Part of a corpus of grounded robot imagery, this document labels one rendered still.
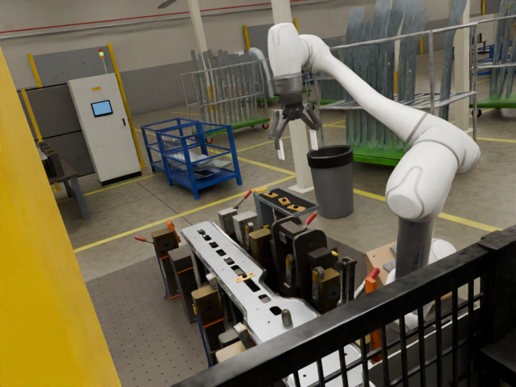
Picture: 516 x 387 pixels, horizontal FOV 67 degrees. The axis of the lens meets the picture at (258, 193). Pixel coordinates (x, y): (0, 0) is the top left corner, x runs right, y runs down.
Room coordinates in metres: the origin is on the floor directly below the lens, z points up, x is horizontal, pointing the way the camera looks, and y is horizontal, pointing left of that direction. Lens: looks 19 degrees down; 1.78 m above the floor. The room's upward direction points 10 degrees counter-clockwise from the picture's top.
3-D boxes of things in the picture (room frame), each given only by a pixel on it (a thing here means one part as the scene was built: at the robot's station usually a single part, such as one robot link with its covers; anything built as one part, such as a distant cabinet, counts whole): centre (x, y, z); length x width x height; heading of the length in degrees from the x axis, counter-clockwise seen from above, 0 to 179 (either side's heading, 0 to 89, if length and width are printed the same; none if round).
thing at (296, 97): (1.34, -0.16, 1.62); 0.08 x 0.07 x 0.09; 112
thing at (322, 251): (1.22, -0.18, 0.91); 0.07 x 0.05 x 0.42; 112
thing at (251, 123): (10.58, 0.41, 0.89); 1.90 x 1.00 x 1.77; 115
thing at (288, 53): (1.35, -0.17, 1.80); 0.13 x 0.11 x 0.16; 145
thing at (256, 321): (1.36, 0.12, 1.00); 1.38 x 0.22 x 0.02; 22
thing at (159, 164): (7.49, 1.43, 0.48); 1.20 x 0.80 x 0.95; 25
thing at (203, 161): (6.21, 0.85, 0.48); 1.20 x 0.80 x 0.95; 28
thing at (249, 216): (1.72, 0.07, 0.90); 0.13 x 0.08 x 0.41; 112
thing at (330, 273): (1.15, -0.19, 0.88); 0.11 x 0.07 x 0.37; 112
